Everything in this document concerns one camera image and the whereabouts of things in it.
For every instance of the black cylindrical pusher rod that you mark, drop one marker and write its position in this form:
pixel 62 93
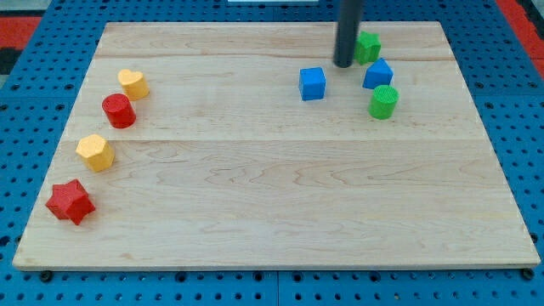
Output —
pixel 348 23

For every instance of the green star block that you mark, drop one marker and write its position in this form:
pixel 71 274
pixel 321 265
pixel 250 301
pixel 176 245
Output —
pixel 367 48

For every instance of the blue triangle block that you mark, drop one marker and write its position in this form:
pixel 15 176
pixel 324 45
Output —
pixel 379 73

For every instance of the blue cube block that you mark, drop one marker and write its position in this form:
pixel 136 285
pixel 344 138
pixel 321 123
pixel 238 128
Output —
pixel 312 83

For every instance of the green cylinder block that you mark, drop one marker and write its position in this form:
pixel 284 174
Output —
pixel 383 101

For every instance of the light wooden board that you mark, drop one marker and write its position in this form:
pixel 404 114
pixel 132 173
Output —
pixel 227 168

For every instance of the yellow heart block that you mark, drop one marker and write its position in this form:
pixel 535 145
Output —
pixel 133 83

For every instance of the red cylinder block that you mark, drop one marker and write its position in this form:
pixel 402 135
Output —
pixel 119 111

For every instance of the yellow hexagon block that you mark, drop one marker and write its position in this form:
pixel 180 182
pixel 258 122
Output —
pixel 95 152

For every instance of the red star block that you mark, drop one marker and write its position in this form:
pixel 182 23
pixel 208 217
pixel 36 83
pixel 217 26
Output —
pixel 70 201

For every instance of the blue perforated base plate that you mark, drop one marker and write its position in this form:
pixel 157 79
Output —
pixel 500 66

